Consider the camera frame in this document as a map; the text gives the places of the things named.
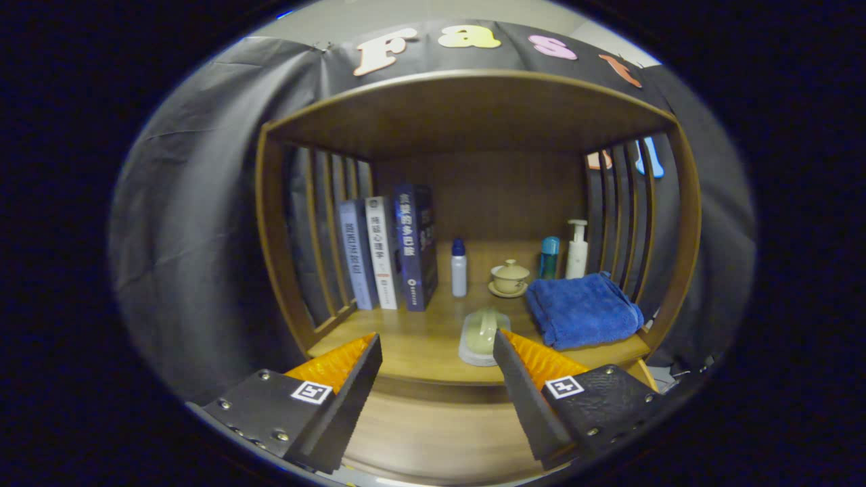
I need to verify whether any dark blue book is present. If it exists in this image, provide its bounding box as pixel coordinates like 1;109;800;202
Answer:
394;183;439;312

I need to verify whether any wooden countertop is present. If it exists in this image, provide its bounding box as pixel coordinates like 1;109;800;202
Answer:
308;240;654;386

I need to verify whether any black backdrop cloth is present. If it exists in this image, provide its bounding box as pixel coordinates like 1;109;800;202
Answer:
108;19;758;407

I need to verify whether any white pump bottle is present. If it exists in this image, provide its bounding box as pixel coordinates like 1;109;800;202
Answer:
565;218;590;280

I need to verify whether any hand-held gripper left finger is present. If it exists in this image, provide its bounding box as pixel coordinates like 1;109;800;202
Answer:
186;333;384;474

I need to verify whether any white bottle with blue cap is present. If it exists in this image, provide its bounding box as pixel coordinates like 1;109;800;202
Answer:
451;237;468;298

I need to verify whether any white book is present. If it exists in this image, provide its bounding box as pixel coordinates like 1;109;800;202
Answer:
365;196;401;310

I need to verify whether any teal bottle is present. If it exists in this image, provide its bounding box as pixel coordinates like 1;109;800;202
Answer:
539;236;561;280

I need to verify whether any wooden drawer with black knob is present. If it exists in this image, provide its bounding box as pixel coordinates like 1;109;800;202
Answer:
338;358;660;486

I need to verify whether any light blue book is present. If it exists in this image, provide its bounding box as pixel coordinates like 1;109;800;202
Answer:
338;200;380;310

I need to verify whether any wooden cabinet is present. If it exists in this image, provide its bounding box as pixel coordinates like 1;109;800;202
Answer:
254;68;704;400

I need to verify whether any blue folded towel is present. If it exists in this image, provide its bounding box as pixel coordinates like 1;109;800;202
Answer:
526;271;645;350

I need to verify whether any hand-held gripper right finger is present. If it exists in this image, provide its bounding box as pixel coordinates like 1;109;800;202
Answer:
493;329;674;472

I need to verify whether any beige lidded teacup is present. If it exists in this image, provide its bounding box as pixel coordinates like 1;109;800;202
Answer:
488;259;531;299

